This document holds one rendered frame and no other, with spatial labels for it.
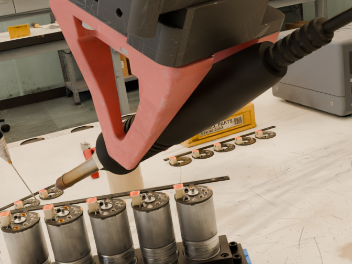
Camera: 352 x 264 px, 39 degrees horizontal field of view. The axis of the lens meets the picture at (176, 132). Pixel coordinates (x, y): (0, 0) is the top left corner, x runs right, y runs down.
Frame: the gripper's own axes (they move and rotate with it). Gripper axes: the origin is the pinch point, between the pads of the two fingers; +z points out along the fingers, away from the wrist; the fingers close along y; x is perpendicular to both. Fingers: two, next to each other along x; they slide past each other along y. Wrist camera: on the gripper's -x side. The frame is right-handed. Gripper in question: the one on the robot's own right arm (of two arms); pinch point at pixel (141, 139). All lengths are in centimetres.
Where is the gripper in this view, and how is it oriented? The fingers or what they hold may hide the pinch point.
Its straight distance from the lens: 23.1
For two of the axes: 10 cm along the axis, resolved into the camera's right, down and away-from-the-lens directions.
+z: -2.1, 7.9, 5.8
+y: -6.5, 3.3, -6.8
